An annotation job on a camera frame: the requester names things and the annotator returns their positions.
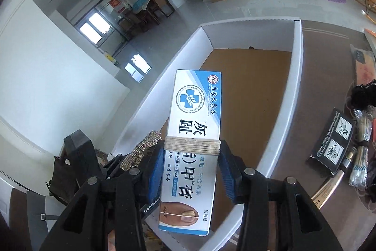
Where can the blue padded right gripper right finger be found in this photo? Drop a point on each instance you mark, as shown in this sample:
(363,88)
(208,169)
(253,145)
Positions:
(245,185)

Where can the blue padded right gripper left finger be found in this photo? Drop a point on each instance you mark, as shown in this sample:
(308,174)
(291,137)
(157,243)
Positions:
(138,191)

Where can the white blue nail cream box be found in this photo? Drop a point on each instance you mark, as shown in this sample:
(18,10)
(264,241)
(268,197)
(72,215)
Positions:
(192,147)

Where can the black box with white labels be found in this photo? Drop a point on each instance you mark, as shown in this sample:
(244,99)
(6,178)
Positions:
(330,149)

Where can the black fuzzy cloth item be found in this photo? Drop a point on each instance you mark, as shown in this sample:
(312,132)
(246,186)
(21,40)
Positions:
(363,96)

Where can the phone case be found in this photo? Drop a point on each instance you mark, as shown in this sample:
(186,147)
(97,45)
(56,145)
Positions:
(364,65)

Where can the white cardboard storage box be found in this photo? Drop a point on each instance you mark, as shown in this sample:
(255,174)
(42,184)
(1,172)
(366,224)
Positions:
(267,90)

